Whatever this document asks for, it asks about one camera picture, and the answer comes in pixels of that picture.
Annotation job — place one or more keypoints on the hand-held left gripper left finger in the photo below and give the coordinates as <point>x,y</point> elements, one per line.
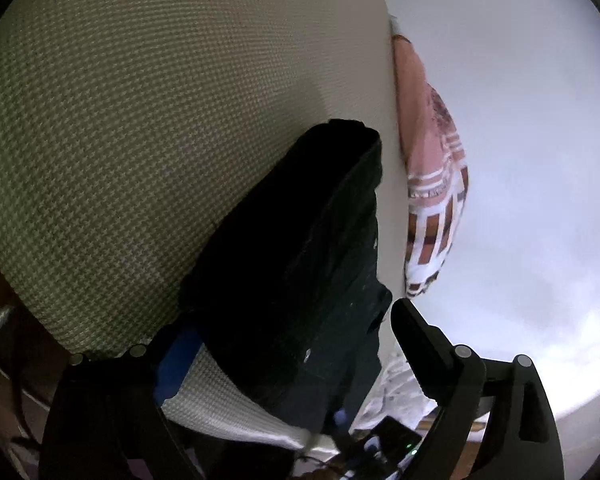
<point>172,370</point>

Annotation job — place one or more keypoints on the beige textured bed cover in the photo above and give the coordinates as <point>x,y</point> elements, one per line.
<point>130,135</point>

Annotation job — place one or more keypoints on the black pants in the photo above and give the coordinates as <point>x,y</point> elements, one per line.
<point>290,260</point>

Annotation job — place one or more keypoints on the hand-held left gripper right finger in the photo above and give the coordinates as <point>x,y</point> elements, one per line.
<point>416,342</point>

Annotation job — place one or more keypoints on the pink patterned cloth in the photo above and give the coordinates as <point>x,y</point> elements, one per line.
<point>435,185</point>

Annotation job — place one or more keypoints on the white dotted cloth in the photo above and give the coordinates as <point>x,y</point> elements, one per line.
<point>395,390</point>

